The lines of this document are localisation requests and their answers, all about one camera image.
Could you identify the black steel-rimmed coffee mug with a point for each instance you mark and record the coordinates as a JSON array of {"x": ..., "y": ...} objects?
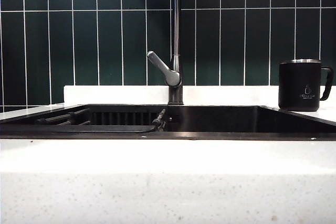
[{"x": 299, "y": 85}]

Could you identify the black undermount kitchen sink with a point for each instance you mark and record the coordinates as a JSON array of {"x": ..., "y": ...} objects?
[{"x": 223, "y": 123}]

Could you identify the black sink drain rack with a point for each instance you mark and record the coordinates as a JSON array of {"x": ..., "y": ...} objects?
[{"x": 105, "y": 128}]

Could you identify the gunmetal tall kitchen faucet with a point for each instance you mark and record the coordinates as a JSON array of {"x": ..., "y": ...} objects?
[{"x": 176, "y": 24}]

